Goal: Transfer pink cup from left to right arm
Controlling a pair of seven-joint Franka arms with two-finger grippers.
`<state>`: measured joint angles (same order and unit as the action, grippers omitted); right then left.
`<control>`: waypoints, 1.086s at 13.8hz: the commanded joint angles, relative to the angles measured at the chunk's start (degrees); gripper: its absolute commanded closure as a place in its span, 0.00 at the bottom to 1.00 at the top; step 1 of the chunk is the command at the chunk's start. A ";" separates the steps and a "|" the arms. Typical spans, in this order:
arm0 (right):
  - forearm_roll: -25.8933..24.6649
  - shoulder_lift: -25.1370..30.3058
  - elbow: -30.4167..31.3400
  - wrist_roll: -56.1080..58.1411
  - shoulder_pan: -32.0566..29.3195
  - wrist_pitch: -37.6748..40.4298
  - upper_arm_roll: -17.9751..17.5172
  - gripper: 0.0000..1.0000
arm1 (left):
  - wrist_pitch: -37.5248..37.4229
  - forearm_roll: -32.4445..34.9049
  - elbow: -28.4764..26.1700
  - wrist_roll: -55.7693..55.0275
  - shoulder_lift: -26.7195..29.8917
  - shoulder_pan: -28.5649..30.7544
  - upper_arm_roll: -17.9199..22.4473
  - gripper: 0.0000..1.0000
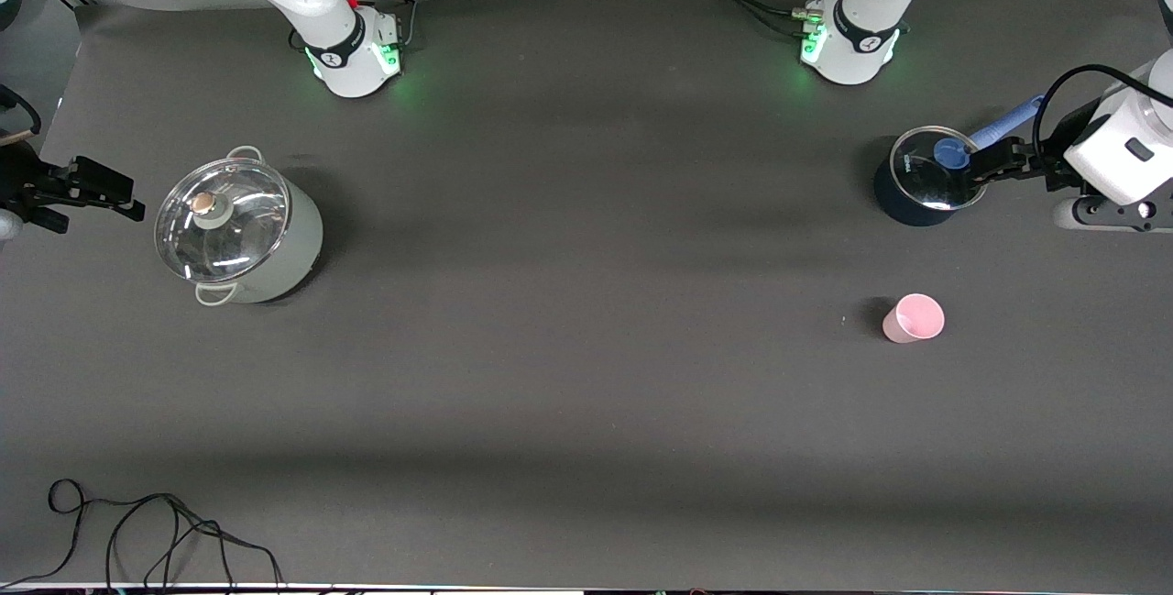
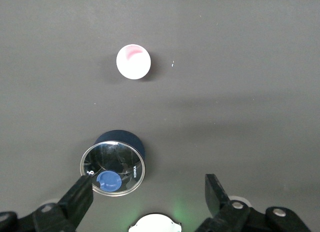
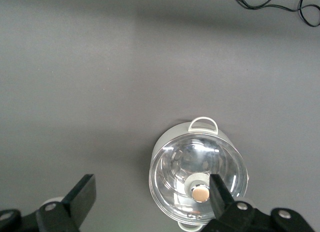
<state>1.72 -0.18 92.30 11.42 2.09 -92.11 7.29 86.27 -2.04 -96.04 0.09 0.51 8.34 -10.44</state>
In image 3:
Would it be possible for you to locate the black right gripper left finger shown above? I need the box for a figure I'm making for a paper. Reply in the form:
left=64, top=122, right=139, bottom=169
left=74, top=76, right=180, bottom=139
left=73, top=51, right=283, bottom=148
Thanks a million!
left=0, top=173, right=98, bottom=232

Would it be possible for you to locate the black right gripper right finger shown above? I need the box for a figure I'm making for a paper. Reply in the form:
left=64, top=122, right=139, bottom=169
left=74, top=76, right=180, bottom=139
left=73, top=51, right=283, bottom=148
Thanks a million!
left=199, top=173, right=316, bottom=232

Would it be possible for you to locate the glass lid with metal knob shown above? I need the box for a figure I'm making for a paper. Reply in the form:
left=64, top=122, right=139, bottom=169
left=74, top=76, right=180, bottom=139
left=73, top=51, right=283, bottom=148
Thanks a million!
left=148, top=133, right=249, bottom=226

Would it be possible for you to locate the grey-white two-handled pot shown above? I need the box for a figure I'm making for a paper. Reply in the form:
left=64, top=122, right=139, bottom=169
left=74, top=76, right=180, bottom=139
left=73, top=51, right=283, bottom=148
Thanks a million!
left=148, top=116, right=250, bottom=231

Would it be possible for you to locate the thin black loose cable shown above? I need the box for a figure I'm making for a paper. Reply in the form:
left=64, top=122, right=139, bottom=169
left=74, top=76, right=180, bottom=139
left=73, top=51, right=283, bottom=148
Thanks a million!
left=226, top=0, right=320, bottom=28

